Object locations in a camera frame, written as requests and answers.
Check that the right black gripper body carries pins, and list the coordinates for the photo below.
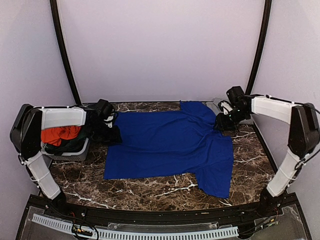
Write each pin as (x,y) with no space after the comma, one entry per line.
(231,122)

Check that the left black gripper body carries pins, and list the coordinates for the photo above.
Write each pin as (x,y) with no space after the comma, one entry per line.
(105,135)

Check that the grey button shirt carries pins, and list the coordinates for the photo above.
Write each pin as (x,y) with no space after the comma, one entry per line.
(213,105)

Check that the blue printed t-shirt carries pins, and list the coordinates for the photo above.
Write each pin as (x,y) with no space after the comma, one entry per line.
(167,143)

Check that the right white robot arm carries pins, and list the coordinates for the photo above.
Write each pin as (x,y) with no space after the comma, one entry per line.
(301,122)

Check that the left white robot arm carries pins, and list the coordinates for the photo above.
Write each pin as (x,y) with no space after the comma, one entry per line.
(25,136)

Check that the grey laundry basket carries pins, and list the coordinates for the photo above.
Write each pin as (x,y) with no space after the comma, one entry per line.
(53,117)

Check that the black garment in basket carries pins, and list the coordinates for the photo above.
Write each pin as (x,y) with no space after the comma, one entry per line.
(92,130)

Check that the orange red garment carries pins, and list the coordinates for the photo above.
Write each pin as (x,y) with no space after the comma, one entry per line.
(55,135)

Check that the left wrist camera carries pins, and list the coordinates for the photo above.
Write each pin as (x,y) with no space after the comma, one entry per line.
(111,119)

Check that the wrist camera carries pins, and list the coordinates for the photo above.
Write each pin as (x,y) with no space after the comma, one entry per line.
(111,119)
(225,107)

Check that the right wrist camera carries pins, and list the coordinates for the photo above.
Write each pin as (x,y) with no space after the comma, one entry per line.
(225,107)

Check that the black curved front rail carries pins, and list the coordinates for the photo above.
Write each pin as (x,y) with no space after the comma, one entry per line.
(235,215)

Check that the white slotted cable duct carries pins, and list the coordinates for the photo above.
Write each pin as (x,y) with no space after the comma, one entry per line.
(119,231)

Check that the right black frame post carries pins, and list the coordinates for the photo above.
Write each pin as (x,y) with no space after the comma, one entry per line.
(260,46)

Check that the black frame post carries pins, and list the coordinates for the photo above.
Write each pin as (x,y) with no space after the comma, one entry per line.
(260,46)
(63,51)

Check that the left black frame post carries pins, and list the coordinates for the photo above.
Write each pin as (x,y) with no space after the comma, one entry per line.
(63,51)

